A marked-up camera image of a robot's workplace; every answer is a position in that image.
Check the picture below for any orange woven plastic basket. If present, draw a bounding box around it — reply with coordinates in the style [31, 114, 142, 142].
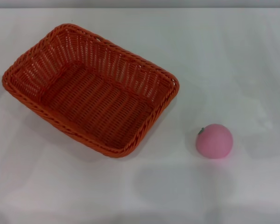
[1, 23, 180, 158]

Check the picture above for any pink toy peach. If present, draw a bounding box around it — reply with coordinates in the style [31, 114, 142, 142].
[196, 124, 234, 160]

